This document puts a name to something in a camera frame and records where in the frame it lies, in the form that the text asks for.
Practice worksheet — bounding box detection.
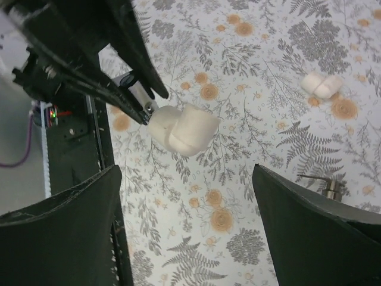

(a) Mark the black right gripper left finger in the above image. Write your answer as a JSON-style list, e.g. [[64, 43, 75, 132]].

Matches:
[[1, 165, 121, 286]]

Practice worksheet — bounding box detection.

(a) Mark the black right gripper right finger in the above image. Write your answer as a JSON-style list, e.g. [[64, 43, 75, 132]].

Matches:
[[252, 164, 380, 286]]

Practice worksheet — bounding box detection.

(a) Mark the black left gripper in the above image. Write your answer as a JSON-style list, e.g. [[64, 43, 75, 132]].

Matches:
[[1, 1, 169, 125]]

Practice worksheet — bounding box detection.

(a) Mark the white elbow fitting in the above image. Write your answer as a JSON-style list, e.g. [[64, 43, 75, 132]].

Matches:
[[147, 104, 220, 157]]

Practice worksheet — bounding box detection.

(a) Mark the white elbow fitting left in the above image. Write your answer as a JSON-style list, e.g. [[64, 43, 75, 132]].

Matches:
[[300, 71, 343, 100]]

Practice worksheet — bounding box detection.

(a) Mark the bronze water faucet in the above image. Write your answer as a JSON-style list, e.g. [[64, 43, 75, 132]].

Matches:
[[298, 175, 346, 202]]

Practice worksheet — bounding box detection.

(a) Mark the floral patterned table mat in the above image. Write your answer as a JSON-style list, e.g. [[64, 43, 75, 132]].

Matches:
[[108, 1, 380, 285]]

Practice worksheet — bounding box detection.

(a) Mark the white slotted cable duct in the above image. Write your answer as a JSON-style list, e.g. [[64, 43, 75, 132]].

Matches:
[[40, 101, 51, 198]]

